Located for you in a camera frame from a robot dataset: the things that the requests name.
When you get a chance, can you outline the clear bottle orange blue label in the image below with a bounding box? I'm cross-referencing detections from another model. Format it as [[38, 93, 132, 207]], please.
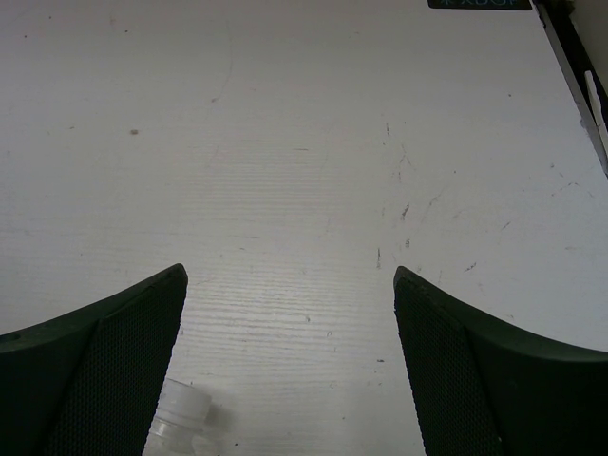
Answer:
[[142, 378, 212, 455]]

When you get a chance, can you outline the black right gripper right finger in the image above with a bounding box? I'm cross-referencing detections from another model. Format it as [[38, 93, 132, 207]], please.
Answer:
[[393, 266, 607, 455]]

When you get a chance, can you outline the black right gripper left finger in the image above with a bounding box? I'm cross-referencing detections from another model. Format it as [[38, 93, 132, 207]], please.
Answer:
[[1, 264, 188, 455]]

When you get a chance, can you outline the dark label sticker right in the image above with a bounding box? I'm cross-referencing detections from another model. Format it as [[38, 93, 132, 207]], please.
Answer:
[[427, 0, 532, 10]]

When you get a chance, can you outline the aluminium table frame rail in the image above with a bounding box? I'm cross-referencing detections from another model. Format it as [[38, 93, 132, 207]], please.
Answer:
[[534, 1, 607, 175]]

